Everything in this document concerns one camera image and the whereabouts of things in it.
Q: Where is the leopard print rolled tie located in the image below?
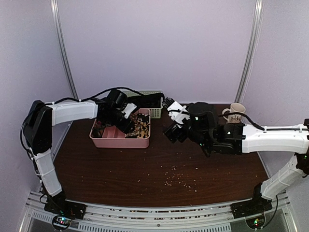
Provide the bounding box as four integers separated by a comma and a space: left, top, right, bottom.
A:
136, 121, 150, 139

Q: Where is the green perforated plastic basket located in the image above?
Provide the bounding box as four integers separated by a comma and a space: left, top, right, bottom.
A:
137, 90, 164, 119

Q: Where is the left aluminium frame post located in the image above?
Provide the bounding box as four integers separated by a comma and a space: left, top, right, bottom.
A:
50, 0, 78, 99

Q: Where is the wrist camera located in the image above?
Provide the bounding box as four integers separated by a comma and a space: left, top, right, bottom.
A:
121, 103, 137, 119
162, 98, 190, 128

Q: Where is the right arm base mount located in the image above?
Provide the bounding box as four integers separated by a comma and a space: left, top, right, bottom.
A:
230, 197, 272, 218

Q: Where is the floral paisley tie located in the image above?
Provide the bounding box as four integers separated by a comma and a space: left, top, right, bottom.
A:
125, 131, 140, 139

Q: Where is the aluminium frame post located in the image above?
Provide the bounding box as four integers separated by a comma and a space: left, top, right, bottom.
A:
50, 0, 78, 99
235, 0, 264, 103

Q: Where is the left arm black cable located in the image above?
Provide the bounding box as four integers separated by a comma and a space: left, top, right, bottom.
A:
20, 87, 143, 155

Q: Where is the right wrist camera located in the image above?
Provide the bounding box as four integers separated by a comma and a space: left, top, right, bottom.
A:
162, 98, 190, 128

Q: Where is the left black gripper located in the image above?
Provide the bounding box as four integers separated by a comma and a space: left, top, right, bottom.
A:
103, 109, 135, 134

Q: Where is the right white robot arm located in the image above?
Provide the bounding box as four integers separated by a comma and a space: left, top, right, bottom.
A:
163, 98, 309, 217

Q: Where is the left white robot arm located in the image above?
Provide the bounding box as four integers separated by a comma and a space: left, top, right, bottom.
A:
21, 88, 138, 215

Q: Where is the black floral rolled tie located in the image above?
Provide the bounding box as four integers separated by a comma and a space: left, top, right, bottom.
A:
130, 113, 149, 123

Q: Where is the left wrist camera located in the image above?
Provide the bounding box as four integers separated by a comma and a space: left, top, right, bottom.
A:
121, 103, 137, 119

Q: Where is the front aluminium rail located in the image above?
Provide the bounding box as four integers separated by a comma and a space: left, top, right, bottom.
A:
24, 189, 290, 232

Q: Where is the white printed mug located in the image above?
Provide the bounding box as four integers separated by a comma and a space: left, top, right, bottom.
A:
222, 102, 246, 123

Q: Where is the right aluminium frame post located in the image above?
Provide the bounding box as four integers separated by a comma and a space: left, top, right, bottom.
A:
235, 0, 264, 103

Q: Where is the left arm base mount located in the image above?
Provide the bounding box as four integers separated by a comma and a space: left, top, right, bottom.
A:
44, 202, 86, 220

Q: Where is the black tie in basket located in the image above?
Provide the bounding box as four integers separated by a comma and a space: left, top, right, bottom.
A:
128, 92, 165, 108

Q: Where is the pink divided organizer box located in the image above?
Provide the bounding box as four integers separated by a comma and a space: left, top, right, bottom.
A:
89, 109, 151, 148

